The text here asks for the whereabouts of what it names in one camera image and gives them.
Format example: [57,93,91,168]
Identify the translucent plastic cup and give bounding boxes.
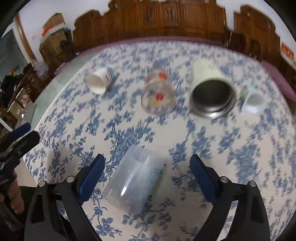
[103,146,165,214]

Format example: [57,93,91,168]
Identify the white paper cup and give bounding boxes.
[86,67,115,95]

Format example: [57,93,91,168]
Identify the small white plastic cup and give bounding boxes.
[240,84,266,114]

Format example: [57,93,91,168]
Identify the floral glass cup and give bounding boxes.
[141,68,176,115]

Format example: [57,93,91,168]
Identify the person's left hand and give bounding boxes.
[6,171,25,214]

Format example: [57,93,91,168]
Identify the wooden chair at left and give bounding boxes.
[0,62,47,130]

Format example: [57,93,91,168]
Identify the stacked cardboard boxes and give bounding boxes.
[39,13,75,71]

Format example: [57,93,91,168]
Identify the blue floral tablecloth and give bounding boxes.
[24,42,295,240]

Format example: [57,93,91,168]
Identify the cream steel thermos mug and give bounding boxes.
[189,60,237,120]

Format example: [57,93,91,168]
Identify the purple armchair cushion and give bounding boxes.
[260,60,296,102]

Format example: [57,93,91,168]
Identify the carved wooden sofa bench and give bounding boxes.
[73,1,230,52]

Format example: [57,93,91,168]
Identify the red greeting card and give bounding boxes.
[280,42,295,62]

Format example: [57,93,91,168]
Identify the carved wooden armchair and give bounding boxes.
[228,4,295,90]

